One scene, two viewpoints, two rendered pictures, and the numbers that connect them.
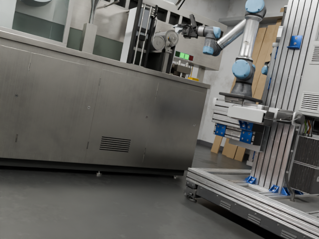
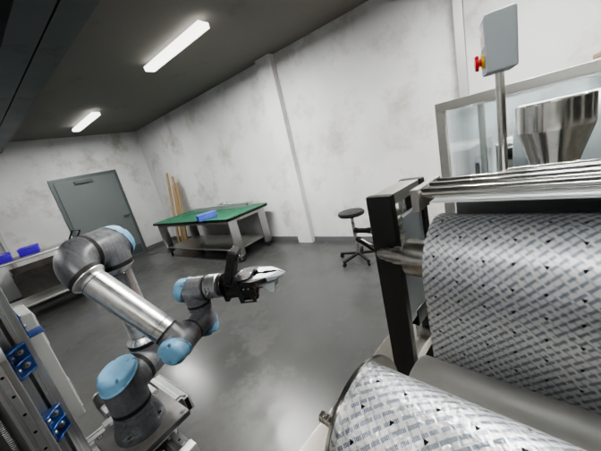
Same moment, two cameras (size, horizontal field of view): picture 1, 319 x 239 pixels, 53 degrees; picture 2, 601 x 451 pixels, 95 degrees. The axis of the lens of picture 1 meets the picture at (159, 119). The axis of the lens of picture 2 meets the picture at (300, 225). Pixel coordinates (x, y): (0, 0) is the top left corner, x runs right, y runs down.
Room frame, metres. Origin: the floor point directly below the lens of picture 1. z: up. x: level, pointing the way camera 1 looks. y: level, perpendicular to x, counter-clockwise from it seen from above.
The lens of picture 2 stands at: (3.17, -0.03, 1.55)
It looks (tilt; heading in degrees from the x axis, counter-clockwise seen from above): 15 degrees down; 169
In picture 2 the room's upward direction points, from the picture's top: 14 degrees counter-clockwise
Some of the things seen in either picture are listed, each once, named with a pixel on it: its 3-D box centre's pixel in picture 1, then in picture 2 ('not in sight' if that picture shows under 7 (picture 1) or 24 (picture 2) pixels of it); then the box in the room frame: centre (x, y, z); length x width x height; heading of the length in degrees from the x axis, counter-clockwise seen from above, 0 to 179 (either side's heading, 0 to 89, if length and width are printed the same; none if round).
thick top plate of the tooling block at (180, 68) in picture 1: (172, 68); not in sight; (3.17, -0.03, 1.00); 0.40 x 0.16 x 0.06; 32
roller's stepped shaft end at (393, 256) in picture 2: not in sight; (393, 255); (2.74, 0.21, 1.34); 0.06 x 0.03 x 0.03; 32
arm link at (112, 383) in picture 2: (245, 72); (123, 382); (2.29, -0.53, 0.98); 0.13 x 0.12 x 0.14; 155
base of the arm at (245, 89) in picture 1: (242, 89); (136, 412); (2.29, -0.54, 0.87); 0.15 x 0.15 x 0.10
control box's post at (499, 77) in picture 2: not in sight; (501, 123); (2.68, 0.53, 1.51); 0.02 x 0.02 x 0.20
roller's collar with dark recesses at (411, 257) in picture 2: not in sight; (427, 258); (2.79, 0.24, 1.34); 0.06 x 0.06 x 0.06; 32
